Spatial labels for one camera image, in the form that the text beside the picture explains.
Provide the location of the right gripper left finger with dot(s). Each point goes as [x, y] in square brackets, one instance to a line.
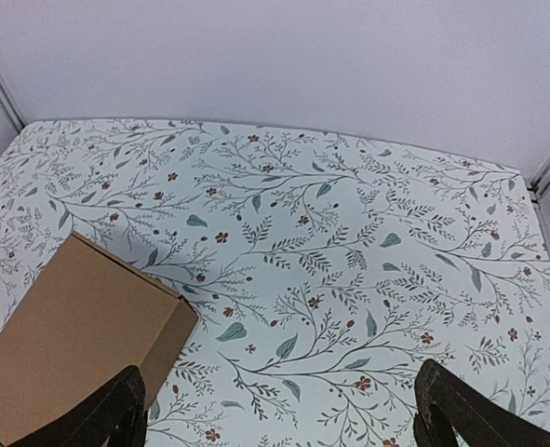
[113, 415]

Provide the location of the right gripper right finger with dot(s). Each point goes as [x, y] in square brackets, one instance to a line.
[448, 409]

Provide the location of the brown cardboard box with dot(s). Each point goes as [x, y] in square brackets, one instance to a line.
[87, 316]

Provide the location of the floral patterned table mat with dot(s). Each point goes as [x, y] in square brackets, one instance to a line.
[324, 269]

